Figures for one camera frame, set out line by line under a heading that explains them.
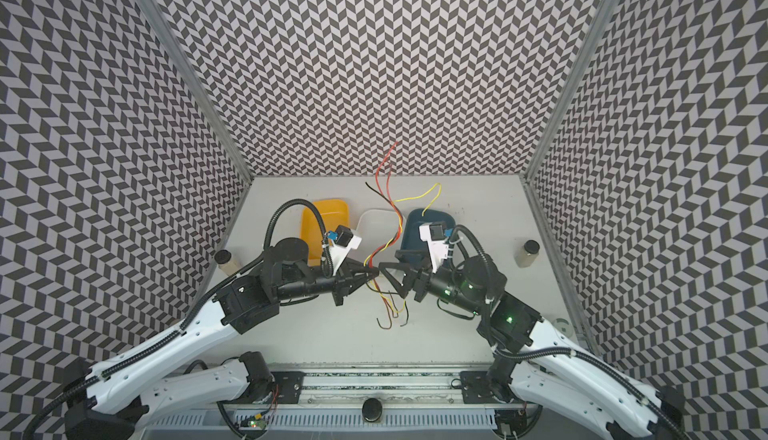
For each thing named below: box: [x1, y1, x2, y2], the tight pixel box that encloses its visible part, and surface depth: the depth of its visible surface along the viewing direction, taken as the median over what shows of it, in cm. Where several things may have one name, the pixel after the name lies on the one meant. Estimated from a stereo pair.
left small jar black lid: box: [214, 249, 242, 276], surface depth 86 cm
